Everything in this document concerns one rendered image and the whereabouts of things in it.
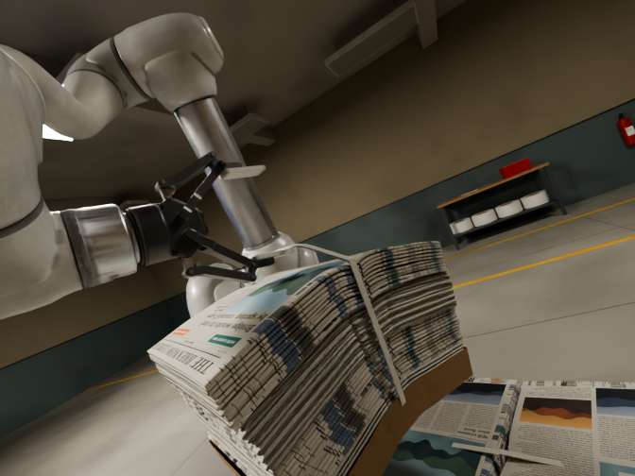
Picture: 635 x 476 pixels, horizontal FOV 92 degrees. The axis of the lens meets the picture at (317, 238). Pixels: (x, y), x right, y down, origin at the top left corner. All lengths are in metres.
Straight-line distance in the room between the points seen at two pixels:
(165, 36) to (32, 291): 0.56
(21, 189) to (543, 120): 7.11
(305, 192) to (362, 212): 1.51
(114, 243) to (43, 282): 0.07
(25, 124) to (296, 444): 0.36
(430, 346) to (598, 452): 0.24
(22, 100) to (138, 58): 0.49
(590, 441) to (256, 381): 0.47
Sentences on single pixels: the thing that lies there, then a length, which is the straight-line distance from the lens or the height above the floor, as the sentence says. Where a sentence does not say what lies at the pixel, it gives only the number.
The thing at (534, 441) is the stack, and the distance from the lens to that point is 0.63.
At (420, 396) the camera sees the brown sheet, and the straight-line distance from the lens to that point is 0.48.
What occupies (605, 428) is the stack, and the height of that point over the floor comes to 0.83.
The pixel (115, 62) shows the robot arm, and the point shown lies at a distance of 0.83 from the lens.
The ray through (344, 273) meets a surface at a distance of 0.38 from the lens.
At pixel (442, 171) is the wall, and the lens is 6.93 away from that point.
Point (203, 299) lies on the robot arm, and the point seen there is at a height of 1.19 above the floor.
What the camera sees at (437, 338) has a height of 1.02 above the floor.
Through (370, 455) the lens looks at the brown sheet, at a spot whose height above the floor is 0.98.
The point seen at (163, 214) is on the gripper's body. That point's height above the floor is 1.33.
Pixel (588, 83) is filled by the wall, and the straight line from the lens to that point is 7.41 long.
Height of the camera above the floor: 1.23
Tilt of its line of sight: level
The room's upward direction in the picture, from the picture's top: 23 degrees counter-clockwise
